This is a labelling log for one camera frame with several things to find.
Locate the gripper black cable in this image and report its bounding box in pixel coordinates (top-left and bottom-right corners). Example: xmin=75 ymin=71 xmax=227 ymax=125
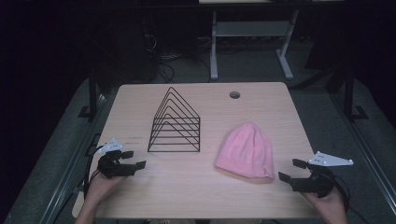
xmin=332 ymin=175 xmax=372 ymax=224
xmin=82 ymin=145 xmax=106 ymax=201

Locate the black metal stand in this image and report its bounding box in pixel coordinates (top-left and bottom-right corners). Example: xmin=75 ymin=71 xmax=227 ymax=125
xmin=342 ymin=66 xmax=370 ymax=123
xmin=77 ymin=63 xmax=102 ymax=120

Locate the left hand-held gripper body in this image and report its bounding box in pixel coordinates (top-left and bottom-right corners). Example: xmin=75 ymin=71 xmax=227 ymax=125
xmin=97 ymin=138 xmax=138 ymax=179

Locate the white metal desk frame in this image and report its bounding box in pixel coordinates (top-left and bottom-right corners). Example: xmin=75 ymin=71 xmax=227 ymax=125
xmin=209 ymin=8 xmax=301 ymax=82

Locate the tangle of floor cables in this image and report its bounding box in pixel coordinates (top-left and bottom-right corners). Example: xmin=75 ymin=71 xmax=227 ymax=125
xmin=143 ymin=32 xmax=213 ymax=84

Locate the person's left hand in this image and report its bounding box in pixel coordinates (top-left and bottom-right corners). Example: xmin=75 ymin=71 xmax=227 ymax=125
xmin=84 ymin=170 xmax=127 ymax=207

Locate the person's right hand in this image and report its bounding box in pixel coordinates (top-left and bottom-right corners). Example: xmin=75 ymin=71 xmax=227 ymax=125
xmin=300 ymin=186 xmax=348 ymax=224

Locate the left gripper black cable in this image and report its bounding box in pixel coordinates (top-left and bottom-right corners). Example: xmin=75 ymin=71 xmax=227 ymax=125
xmin=82 ymin=145 xmax=106 ymax=201

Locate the black wire rack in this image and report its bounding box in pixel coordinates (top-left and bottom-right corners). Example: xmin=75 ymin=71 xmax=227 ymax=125
xmin=147 ymin=86 xmax=202 ymax=154

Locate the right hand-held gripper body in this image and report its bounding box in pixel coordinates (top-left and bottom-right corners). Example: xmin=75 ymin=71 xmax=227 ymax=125
xmin=290 ymin=150 xmax=355 ymax=199

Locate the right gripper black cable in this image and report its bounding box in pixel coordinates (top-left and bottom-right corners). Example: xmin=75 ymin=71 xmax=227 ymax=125
xmin=332 ymin=175 xmax=372 ymax=224

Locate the pink knit beanie hat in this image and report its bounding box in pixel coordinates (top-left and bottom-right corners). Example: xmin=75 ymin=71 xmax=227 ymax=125
xmin=214 ymin=121 xmax=276 ymax=180

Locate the aluminium floor rail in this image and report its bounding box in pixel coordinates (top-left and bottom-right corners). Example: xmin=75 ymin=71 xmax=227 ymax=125
xmin=38 ymin=92 xmax=108 ymax=224
xmin=328 ymin=91 xmax=396 ymax=216

